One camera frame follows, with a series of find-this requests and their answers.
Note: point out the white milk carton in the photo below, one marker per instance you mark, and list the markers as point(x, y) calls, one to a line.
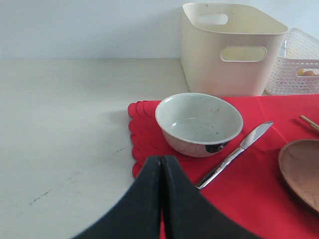
point(282, 52)

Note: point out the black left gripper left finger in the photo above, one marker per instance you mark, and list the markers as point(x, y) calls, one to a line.
point(137, 215)

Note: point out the white ceramic bowl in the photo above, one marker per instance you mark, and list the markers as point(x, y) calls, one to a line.
point(196, 124)

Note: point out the cream plastic bin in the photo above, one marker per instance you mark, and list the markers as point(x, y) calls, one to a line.
point(228, 49)

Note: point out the brown wooden plate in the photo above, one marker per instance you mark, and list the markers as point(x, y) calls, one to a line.
point(299, 166)

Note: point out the yellow lemon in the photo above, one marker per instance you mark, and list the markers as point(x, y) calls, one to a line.
point(300, 72)

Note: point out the fried chicken nugget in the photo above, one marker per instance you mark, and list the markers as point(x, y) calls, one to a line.
point(309, 73)

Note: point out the silver table knife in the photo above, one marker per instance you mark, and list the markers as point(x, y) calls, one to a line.
point(253, 136)

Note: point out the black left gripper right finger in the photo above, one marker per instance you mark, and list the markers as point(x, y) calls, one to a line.
point(186, 212)

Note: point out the red tablecloth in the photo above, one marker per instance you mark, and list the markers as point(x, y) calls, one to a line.
point(251, 190)

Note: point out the upper wooden chopstick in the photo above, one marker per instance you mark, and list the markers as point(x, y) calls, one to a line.
point(310, 122)

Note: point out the white perforated plastic basket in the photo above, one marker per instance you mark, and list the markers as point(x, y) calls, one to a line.
point(302, 52)

